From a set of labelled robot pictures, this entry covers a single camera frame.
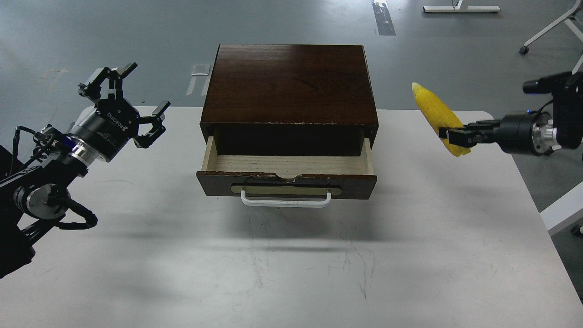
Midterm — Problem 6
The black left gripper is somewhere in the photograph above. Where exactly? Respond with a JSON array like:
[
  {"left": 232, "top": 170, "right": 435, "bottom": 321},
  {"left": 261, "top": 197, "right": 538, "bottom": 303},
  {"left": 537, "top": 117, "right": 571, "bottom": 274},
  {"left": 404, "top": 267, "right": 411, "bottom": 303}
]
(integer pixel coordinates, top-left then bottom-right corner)
[{"left": 68, "top": 62, "right": 171, "bottom": 164}]

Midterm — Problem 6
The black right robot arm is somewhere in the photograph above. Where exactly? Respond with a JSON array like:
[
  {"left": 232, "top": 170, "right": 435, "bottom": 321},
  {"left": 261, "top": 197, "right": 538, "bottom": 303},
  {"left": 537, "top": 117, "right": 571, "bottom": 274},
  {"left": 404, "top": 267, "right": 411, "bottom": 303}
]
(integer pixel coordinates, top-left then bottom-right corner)
[{"left": 438, "top": 72, "right": 583, "bottom": 156}]

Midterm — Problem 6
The white table foot bar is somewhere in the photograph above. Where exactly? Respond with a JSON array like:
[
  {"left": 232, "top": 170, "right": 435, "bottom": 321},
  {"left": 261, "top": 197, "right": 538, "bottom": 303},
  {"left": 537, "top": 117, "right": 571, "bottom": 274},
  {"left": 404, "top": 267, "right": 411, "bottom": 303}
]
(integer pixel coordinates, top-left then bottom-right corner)
[{"left": 422, "top": 0, "right": 501, "bottom": 13}]

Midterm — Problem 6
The yellow corn cob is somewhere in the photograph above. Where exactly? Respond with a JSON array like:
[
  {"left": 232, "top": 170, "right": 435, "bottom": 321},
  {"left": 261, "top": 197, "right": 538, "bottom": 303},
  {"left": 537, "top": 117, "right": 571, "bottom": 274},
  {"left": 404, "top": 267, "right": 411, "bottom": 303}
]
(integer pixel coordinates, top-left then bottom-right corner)
[{"left": 411, "top": 82, "right": 464, "bottom": 135}]

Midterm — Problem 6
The wooden drawer with white handle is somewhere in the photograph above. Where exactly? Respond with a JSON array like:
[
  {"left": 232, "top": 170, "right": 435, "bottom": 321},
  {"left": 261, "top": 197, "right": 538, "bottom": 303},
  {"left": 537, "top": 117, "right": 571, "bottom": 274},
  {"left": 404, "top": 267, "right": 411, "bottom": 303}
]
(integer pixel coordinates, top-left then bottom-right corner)
[{"left": 196, "top": 137, "right": 377, "bottom": 208}]

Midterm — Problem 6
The white chair leg frame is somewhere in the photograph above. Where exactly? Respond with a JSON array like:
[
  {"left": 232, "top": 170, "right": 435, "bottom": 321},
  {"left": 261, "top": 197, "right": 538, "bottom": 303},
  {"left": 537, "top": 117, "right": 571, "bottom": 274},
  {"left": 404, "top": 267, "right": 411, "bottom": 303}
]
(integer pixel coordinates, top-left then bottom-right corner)
[{"left": 519, "top": 0, "right": 583, "bottom": 73}]

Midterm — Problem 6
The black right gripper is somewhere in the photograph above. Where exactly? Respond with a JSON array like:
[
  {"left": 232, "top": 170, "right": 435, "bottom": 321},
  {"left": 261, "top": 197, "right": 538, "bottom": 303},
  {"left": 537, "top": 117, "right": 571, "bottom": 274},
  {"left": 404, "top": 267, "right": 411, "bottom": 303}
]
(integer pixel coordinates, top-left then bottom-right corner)
[{"left": 439, "top": 112, "right": 552, "bottom": 156}]

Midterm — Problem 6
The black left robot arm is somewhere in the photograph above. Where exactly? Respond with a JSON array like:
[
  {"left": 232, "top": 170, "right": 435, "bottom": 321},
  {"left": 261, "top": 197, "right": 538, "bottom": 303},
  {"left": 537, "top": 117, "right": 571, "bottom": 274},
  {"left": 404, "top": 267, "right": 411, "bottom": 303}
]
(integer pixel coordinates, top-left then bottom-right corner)
[{"left": 0, "top": 62, "right": 169, "bottom": 277}]

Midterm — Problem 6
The dark wooden cabinet box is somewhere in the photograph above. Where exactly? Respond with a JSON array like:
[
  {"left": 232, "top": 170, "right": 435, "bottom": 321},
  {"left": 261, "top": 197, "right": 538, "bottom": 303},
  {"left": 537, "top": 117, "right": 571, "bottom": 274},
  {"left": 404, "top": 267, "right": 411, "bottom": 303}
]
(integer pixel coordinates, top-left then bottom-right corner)
[{"left": 200, "top": 44, "right": 379, "bottom": 156}]

